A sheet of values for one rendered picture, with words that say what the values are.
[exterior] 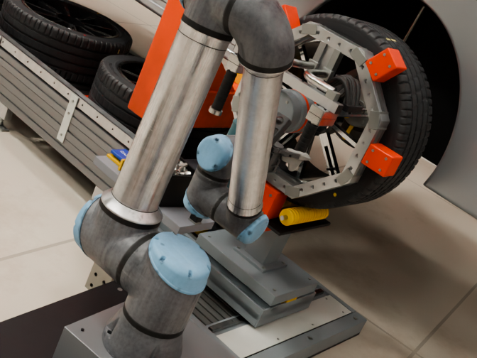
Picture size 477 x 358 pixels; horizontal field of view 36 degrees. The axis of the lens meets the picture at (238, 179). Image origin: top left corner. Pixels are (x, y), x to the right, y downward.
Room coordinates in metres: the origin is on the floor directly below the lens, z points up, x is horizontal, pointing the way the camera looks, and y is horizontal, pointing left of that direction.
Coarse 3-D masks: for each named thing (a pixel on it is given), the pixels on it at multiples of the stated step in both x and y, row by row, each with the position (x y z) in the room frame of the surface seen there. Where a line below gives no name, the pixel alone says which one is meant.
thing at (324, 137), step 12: (300, 48) 2.50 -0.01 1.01; (312, 48) 2.58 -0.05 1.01; (300, 72) 2.69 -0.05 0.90; (336, 120) 2.38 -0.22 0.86; (324, 132) 2.39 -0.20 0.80; (288, 144) 2.60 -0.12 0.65; (324, 144) 2.37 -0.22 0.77; (324, 156) 2.36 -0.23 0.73; (300, 168) 2.40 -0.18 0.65; (312, 168) 2.57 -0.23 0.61; (336, 168) 2.34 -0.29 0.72; (300, 180) 2.36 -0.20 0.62
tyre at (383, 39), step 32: (352, 32) 2.40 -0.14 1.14; (384, 32) 2.48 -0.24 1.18; (416, 64) 2.45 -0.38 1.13; (384, 96) 2.29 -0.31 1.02; (416, 96) 2.35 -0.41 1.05; (416, 128) 2.32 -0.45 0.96; (416, 160) 2.40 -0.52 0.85; (320, 192) 2.32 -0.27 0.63; (352, 192) 2.26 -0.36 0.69; (384, 192) 2.40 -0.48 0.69
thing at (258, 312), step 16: (192, 240) 2.51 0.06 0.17; (208, 256) 2.46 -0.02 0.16; (224, 272) 2.41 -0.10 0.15; (224, 288) 2.33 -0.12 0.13; (240, 288) 2.36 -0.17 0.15; (240, 304) 2.29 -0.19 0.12; (256, 304) 2.26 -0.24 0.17; (288, 304) 2.38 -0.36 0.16; (304, 304) 2.50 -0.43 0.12; (256, 320) 2.24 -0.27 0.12; (272, 320) 2.33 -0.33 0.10
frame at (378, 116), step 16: (304, 32) 2.38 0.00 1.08; (320, 32) 2.36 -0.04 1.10; (336, 48) 2.32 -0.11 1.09; (352, 48) 2.29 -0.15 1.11; (368, 80) 2.24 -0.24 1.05; (368, 96) 2.24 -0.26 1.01; (368, 112) 2.21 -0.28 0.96; (384, 112) 2.22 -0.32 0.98; (368, 128) 2.20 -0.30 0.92; (384, 128) 2.22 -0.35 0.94; (368, 144) 2.19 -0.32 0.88; (352, 160) 2.20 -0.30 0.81; (272, 176) 2.32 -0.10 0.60; (288, 176) 2.35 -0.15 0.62; (336, 176) 2.21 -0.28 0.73; (352, 176) 2.18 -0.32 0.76; (288, 192) 2.28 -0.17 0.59; (304, 192) 2.25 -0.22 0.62
